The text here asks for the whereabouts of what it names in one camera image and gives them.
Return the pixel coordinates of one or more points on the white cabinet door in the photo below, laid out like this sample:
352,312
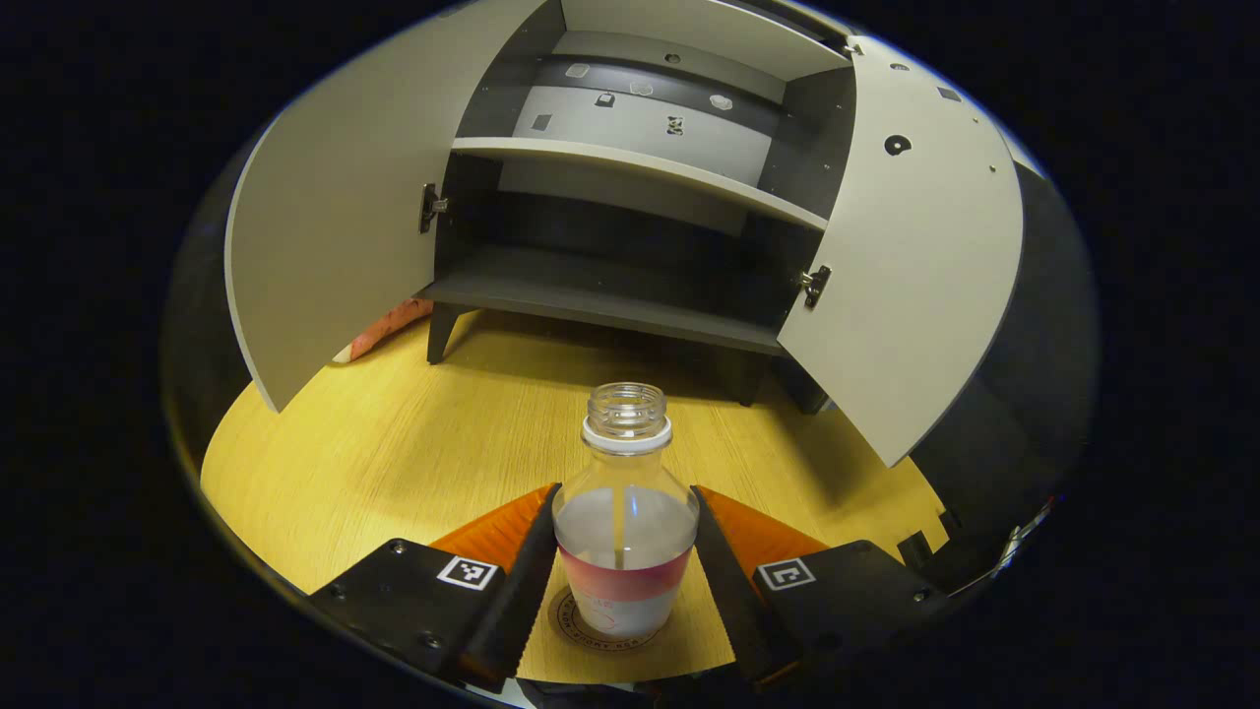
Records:
345,197
915,256

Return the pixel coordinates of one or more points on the clear bottle with red label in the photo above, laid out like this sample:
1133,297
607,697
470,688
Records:
625,532

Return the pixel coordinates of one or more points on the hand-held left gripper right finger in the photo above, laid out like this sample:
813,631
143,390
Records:
733,601

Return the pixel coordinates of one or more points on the red printed packet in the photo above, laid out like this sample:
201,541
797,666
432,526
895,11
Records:
389,330

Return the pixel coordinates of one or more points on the white cabinet shelf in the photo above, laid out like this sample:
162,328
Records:
709,30
640,169

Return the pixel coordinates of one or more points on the black backdrop cloth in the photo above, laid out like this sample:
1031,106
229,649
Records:
1034,345

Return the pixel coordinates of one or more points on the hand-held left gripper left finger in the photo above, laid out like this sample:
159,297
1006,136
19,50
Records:
522,601

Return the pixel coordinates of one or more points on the round brown coaster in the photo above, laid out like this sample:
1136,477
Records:
571,622

